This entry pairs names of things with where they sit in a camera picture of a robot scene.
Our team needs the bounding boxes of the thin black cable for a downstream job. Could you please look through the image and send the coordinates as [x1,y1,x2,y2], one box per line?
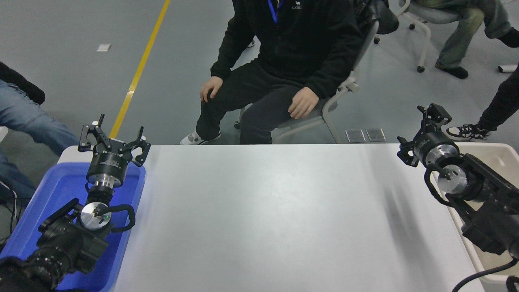
[0,178,19,244]

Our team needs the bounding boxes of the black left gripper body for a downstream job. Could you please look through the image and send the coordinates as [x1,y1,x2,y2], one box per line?
[86,139,133,180]

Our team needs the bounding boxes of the white-framed wheeled chair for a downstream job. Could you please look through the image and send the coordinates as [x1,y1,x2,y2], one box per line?
[373,0,461,73]

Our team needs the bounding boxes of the large pale bin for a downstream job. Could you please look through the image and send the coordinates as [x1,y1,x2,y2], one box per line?
[422,142,519,284]

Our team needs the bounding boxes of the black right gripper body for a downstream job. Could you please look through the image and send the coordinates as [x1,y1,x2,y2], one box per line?
[413,131,450,166]

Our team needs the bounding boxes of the grey wheeled chair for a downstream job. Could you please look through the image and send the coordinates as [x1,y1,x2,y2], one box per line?
[234,18,380,144]

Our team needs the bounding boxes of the seated person's right hand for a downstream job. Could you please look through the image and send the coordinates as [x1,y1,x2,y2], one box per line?
[200,76,223,103]

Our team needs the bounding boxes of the seated person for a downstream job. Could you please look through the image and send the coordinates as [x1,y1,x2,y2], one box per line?
[414,0,519,79]
[180,0,365,145]

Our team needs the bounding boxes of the seated person's left hand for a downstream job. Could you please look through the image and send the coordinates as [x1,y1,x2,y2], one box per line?
[288,86,320,120]

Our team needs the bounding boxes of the blue plastic tray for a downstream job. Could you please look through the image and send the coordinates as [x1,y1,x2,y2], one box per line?
[0,161,146,292]

